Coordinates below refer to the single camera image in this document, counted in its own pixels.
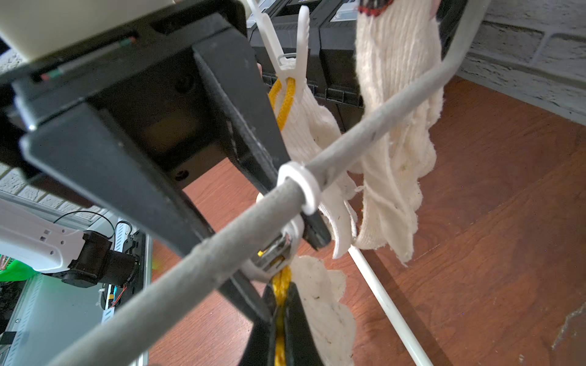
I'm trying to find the white clip hanger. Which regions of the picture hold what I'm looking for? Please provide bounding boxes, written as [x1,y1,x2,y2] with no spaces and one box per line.
[247,1,310,99]

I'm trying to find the cream glove dark cuff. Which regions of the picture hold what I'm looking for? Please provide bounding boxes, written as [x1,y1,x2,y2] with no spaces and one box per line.
[355,1,443,263]

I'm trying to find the white glove yellow cuff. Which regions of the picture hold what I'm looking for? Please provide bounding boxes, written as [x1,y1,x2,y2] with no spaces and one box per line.
[269,79,358,259]

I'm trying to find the black plastic toolbox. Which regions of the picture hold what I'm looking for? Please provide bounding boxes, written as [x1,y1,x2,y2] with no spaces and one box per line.
[247,0,468,132]

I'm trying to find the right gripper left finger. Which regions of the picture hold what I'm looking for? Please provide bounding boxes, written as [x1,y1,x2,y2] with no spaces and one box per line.
[239,285,277,366]

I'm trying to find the grey clip hanger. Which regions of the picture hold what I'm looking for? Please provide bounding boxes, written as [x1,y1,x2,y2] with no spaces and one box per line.
[51,1,489,365]

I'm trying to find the aluminium rail base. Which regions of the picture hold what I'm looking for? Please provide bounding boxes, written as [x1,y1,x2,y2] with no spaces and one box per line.
[1,224,153,365]

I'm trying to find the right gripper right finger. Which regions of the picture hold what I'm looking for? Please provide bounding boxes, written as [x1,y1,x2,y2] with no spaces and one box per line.
[284,282,324,366]

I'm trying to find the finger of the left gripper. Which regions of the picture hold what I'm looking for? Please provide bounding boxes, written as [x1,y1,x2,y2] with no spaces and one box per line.
[191,27,333,250]
[20,102,271,323]

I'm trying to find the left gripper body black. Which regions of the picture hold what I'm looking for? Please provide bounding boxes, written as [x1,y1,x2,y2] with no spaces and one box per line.
[1,1,256,192]

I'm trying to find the wooden drying rack frame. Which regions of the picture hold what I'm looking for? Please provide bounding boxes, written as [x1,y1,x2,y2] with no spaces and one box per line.
[349,246,433,366]

